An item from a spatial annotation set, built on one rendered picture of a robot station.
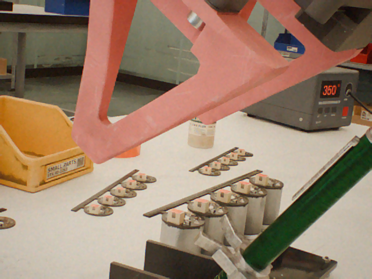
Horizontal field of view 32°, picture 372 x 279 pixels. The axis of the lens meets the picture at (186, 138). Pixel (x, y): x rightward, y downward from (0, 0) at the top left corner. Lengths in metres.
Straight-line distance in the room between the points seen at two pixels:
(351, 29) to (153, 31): 6.03
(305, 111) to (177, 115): 0.80
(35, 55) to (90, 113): 6.06
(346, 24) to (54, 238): 0.32
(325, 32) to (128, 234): 0.31
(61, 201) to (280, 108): 0.52
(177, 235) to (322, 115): 0.67
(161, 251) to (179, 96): 0.12
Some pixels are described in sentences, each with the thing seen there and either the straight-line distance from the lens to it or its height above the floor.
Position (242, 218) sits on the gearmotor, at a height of 0.80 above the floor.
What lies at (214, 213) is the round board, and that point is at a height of 0.81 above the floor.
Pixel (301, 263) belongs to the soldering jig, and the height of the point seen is 0.76.
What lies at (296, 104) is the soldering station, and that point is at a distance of 1.00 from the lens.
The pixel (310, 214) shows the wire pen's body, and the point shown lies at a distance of 0.25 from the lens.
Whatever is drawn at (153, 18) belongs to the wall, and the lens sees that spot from 6.26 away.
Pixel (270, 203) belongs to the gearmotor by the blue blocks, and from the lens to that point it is 0.46.
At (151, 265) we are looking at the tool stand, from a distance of 0.30.
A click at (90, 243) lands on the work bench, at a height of 0.75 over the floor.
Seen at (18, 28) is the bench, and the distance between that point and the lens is 3.34.
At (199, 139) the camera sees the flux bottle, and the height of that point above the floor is 0.76.
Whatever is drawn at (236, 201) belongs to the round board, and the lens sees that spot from 0.41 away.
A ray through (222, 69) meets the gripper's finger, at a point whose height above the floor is 0.92.
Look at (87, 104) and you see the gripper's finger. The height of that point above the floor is 0.90.
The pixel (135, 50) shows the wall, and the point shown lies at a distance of 6.40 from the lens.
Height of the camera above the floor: 0.94
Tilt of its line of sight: 13 degrees down
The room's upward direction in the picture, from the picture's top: 6 degrees clockwise
